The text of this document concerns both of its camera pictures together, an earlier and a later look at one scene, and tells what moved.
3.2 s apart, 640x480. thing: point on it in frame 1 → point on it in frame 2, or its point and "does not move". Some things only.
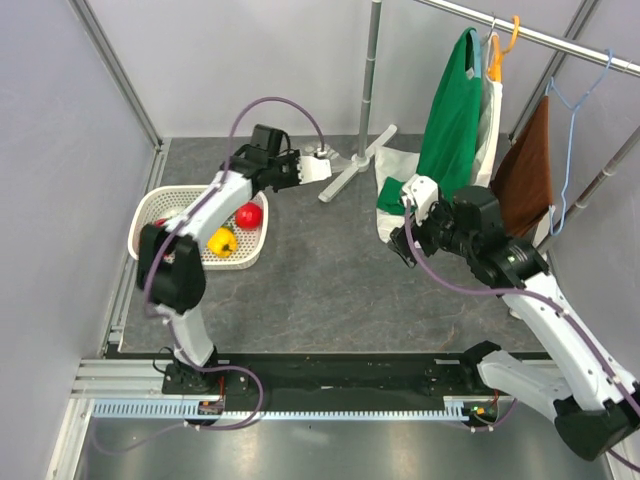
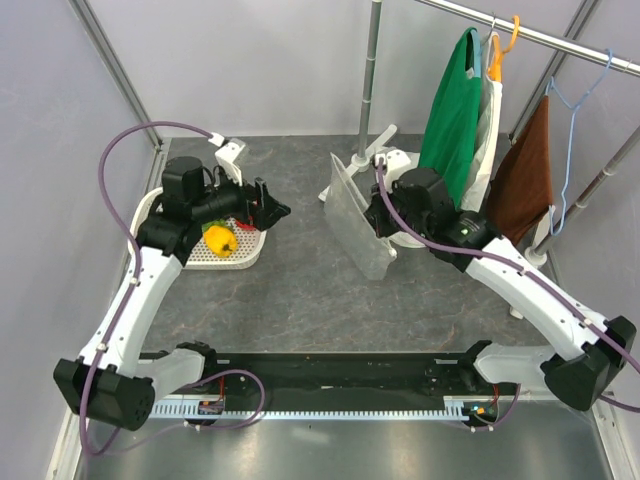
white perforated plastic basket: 161,203 does not move
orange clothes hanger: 495,59 does not move
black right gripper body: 437,231 → 385,221
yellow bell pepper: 222,242 does not move
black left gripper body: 285,171 → 242,209
